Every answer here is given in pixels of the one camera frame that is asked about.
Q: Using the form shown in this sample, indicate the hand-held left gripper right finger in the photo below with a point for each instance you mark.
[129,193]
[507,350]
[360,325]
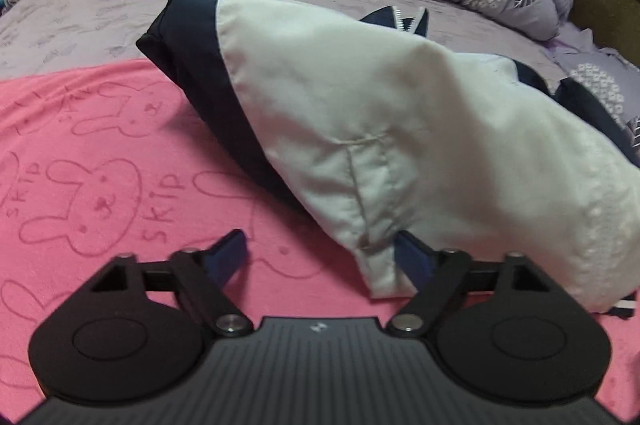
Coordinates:
[414,261]

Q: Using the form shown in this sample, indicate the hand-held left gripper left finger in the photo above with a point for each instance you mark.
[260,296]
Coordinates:
[229,256]

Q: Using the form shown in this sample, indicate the navy and white jacket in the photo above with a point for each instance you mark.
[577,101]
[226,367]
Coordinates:
[400,130]

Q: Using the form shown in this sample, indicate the pink rabbit-print blanket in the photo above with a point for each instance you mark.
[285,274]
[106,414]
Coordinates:
[100,155]

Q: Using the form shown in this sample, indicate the purple bed sheet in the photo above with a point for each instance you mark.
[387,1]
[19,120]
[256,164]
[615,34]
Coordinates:
[100,22]

